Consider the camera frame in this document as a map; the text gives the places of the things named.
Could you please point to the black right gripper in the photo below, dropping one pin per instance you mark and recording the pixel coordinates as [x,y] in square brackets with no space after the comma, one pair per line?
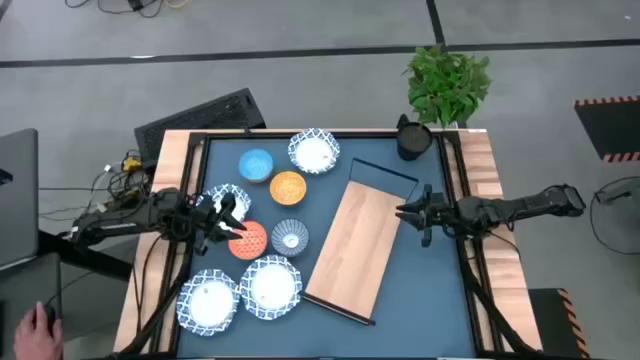
[440,215]

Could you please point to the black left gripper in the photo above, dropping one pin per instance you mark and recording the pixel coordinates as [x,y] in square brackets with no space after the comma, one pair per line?
[207,222]

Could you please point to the blue white paper bowl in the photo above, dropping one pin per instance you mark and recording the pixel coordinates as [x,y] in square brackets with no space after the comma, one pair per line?
[314,151]
[242,200]
[271,287]
[208,303]

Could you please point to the red-orange dotted ceramic bowl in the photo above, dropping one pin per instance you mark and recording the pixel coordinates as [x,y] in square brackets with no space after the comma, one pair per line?
[252,245]

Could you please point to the light-blue-inside orange-outside ceramic bowl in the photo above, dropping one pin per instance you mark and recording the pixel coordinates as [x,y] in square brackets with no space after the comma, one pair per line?
[256,165]

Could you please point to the blue-striped-inside red-outside ceramic bowl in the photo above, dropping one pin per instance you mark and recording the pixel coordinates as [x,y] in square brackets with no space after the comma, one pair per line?
[290,238]

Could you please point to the orange-inside blue-outside ceramic bowl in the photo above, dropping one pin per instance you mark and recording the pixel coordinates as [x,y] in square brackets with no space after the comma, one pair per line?
[288,188]

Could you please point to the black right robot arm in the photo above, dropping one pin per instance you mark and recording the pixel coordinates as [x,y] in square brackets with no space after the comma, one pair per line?
[525,207]

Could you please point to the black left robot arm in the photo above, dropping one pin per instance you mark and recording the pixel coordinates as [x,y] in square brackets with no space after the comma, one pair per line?
[125,220]

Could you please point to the black cup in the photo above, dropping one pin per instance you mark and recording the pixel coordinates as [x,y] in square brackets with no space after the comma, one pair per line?
[414,140]

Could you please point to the blue table mat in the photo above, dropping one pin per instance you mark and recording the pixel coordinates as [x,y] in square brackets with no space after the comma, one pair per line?
[425,300]

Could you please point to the black perforated panel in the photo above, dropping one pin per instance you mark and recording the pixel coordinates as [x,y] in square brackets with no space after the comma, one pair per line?
[200,122]

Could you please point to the yellow connector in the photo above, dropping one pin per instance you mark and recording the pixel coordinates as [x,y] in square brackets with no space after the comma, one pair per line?
[132,164]

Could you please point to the green leafy plant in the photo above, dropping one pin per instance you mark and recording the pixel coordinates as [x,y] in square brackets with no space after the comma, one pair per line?
[447,85]

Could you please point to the black desk leg bar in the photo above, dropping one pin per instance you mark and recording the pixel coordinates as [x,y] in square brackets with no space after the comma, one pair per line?
[85,257]

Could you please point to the black hazard-striped floor mat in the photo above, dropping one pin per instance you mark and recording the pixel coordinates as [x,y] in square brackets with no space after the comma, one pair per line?
[552,325]
[612,127]

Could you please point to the black computer mouse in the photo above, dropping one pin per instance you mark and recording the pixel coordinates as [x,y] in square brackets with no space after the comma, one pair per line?
[50,312]

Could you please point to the grey laptop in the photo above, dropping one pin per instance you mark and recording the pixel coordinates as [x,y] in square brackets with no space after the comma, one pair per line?
[17,200]

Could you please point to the grey side desk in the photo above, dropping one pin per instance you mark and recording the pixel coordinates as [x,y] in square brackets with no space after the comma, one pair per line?
[20,285]

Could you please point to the person's hand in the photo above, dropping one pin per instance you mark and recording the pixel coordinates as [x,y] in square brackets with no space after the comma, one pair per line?
[35,340]

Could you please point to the wooden shelf with black frame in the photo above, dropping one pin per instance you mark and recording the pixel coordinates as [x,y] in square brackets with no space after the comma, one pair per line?
[355,250]

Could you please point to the black metal table frame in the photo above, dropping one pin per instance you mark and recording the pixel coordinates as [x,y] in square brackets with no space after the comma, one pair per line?
[325,135]

